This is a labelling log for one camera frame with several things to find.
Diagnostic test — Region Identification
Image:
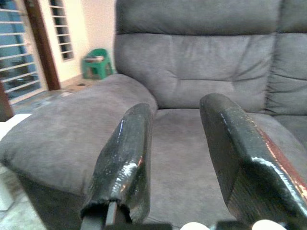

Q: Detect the metal grille door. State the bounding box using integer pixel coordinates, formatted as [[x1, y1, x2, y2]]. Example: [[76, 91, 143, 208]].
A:
[[0, 0, 46, 104]]

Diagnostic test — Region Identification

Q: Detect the green plastic stool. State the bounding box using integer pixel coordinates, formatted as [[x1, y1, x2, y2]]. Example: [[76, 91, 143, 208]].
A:
[[82, 48, 113, 80]]

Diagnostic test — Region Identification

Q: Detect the brown wooden door frame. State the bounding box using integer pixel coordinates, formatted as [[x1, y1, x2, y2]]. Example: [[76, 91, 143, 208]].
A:
[[24, 0, 61, 91]]

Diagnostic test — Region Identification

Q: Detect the grey fabric sofa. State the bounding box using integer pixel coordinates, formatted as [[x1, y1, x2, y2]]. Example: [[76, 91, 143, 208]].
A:
[[0, 0, 307, 230]]

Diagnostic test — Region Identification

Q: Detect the window with white bars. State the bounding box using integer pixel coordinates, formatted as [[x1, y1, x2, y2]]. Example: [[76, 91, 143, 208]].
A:
[[49, 0, 74, 62]]

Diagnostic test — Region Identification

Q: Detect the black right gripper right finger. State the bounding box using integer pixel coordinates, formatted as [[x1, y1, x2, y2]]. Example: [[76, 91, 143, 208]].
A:
[[199, 93, 307, 230]]

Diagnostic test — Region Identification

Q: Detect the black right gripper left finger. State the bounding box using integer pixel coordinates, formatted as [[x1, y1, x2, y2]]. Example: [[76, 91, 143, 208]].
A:
[[80, 103, 154, 230]]

